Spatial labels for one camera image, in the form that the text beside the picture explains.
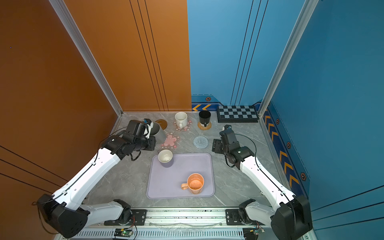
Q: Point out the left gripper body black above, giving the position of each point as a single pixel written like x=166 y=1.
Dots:
x=145 y=143

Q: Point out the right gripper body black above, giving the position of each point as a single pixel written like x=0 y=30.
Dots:
x=219 y=148

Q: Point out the grey mug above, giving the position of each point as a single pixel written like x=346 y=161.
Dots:
x=158 y=133

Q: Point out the white cup lavender outside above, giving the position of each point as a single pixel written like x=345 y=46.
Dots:
x=165 y=157

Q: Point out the brown wooden coaster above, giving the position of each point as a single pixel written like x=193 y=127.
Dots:
x=163 y=123

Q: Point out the blue woven round coaster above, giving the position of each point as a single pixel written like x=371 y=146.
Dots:
x=201 y=142

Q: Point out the pink flower coaster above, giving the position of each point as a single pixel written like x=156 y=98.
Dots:
x=185 y=129
x=171 y=142

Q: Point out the rattan woven round coaster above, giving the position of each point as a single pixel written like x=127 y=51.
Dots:
x=205 y=125

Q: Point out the black mug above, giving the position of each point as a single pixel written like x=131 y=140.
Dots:
x=204 y=116

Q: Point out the orange mug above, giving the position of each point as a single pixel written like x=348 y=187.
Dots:
x=194 y=184

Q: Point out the white mug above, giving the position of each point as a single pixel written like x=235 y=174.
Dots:
x=181 y=120

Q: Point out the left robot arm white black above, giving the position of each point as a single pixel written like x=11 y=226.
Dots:
x=65 y=211

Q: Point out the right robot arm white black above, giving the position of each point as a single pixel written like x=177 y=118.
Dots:
x=288 y=215

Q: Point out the black checkerboard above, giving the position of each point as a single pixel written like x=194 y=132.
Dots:
x=237 y=114

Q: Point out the lavender silicone tray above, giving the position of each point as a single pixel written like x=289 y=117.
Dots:
x=165 y=182

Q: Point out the circuit board right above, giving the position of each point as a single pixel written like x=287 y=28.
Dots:
x=252 y=233

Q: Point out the green circuit board left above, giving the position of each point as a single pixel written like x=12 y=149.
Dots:
x=123 y=234

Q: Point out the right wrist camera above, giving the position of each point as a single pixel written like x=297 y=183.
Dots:
x=228 y=136

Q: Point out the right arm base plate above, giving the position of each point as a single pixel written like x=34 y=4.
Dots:
x=236 y=217

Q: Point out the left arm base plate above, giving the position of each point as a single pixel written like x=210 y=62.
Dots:
x=139 y=216

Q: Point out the aluminium front rail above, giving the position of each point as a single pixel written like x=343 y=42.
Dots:
x=186 y=215

